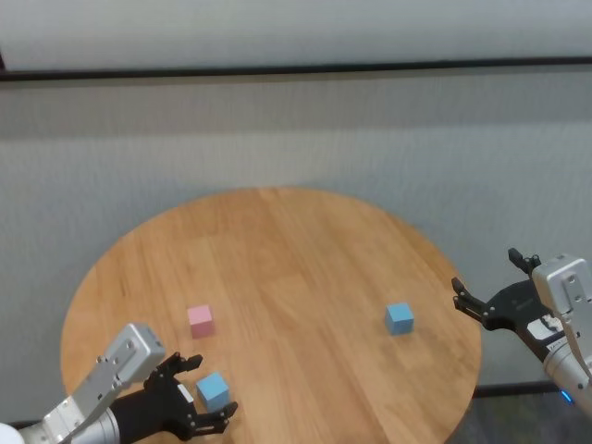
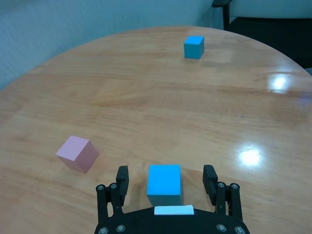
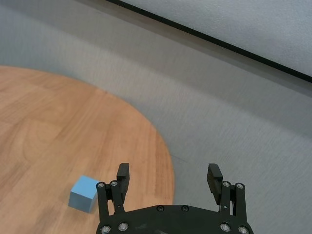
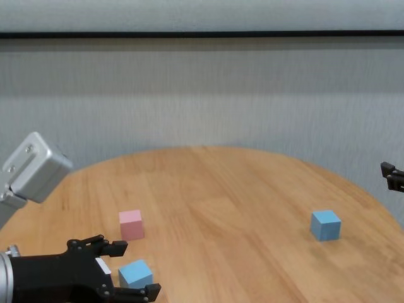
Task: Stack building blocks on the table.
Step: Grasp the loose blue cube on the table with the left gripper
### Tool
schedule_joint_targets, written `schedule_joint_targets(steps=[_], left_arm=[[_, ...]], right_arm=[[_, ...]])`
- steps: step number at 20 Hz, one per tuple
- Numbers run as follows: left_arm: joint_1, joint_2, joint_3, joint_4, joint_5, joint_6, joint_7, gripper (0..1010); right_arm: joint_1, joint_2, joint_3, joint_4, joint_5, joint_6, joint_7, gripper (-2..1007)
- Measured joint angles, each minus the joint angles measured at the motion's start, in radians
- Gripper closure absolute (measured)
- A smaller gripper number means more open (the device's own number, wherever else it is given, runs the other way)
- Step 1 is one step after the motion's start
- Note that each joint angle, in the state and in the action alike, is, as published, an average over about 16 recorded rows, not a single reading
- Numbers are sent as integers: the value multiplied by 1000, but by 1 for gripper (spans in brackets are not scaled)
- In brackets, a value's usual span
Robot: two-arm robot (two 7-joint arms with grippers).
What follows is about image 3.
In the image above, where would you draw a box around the blue wooden cube block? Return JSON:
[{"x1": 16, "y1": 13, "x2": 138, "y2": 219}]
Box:
[{"x1": 68, "y1": 175, "x2": 100, "y2": 215}]

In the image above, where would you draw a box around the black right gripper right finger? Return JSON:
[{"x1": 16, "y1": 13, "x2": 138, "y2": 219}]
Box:
[{"x1": 206, "y1": 163, "x2": 248, "y2": 222}]

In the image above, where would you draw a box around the black wall rail strip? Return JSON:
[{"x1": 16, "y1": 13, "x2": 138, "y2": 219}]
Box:
[{"x1": 104, "y1": 0, "x2": 312, "y2": 83}]

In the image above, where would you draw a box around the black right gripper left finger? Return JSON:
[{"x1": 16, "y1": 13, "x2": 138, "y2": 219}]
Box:
[{"x1": 96, "y1": 162, "x2": 130, "y2": 222}]

